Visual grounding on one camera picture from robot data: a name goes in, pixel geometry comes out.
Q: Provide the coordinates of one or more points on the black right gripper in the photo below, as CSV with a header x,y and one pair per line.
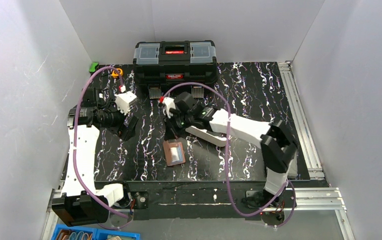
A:
x,y
172,125

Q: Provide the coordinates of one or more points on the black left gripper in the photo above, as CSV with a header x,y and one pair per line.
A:
x,y
124,124

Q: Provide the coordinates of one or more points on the brown leather card holder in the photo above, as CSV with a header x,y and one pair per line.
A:
x,y
174,153

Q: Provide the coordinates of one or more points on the white plastic card tray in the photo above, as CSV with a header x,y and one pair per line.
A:
x,y
212,137

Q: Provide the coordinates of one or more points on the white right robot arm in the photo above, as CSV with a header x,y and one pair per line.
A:
x,y
277,144

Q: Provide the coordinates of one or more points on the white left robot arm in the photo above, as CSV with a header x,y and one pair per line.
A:
x,y
80,203

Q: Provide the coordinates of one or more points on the orange tape measure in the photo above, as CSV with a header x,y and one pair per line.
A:
x,y
118,73

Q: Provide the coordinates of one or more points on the black Delixi toolbox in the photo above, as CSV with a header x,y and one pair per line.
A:
x,y
158,66

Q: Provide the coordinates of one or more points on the green small tool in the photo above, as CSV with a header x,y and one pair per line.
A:
x,y
93,67

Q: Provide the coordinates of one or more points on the blue plastic bin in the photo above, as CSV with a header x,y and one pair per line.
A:
x,y
62,232

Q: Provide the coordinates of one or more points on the grey flat box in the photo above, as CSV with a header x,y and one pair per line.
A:
x,y
293,168

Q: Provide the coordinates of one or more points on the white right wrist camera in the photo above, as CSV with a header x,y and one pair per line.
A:
x,y
167,104

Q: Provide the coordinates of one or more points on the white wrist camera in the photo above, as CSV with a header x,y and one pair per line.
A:
x,y
124,101
167,104

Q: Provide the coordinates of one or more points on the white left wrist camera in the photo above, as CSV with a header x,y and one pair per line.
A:
x,y
124,101

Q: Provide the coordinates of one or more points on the aluminium frame rail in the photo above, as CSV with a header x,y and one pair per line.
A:
x,y
313,198

